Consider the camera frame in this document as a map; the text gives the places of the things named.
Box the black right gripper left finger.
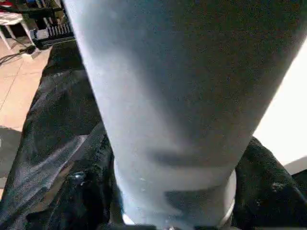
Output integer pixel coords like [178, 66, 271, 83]
[26, 131, 124, 230]

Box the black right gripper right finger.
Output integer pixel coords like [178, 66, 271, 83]
[231, 137, 307, 230]

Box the white upturned plastic table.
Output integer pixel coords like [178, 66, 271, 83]
[253, 58, 307, 174]

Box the white plastic table leg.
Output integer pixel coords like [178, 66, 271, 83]
[62, 0, 307, 227]

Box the black glossy mat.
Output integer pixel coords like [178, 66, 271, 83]
[0, 43, 116, 230]

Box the white plastic stool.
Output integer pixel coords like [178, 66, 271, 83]
[0, 11, 26, 51]

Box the black floor cable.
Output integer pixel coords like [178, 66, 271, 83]
[0, 46, 40, 66]

